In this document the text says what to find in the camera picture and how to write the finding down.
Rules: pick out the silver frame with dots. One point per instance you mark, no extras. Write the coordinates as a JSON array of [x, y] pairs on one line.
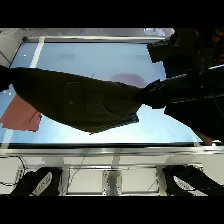
[[113, 151]]

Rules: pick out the dark brown garment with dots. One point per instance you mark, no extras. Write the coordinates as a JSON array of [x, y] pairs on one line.
[[76, 100]]

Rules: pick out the red garment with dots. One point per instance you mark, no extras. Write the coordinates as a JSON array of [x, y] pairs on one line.
[[20, 115]]

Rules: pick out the heap of clothes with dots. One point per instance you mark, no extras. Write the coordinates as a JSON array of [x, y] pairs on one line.
[[181, 50]]

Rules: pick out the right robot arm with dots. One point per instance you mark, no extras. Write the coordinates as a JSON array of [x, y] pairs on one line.
[[181, 87]]

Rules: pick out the black garment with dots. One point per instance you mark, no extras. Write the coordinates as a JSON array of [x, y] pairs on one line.
[[196, 116]]

